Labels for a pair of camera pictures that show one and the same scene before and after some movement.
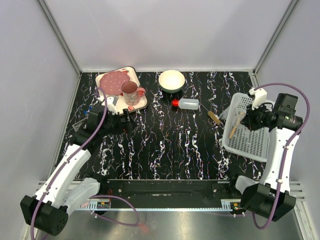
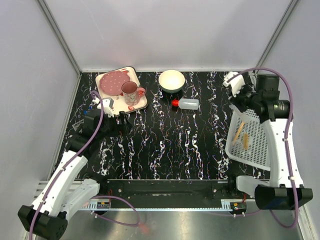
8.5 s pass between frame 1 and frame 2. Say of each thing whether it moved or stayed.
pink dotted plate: stayed
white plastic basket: moved
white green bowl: stayed
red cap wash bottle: stayed
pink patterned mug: stayed
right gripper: moved
